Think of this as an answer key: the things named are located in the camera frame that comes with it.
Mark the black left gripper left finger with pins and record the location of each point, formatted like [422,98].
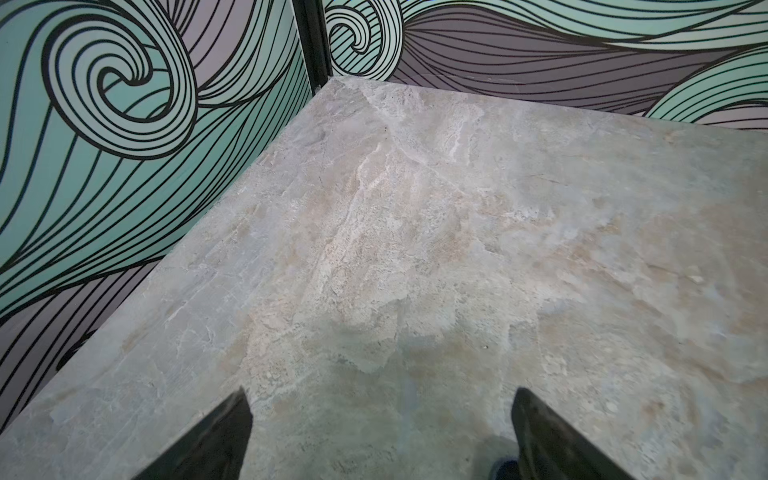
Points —
[213,449]

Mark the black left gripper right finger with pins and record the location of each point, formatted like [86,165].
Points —
[551,448]

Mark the black corner frame post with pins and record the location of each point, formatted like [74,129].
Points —
[311,24]

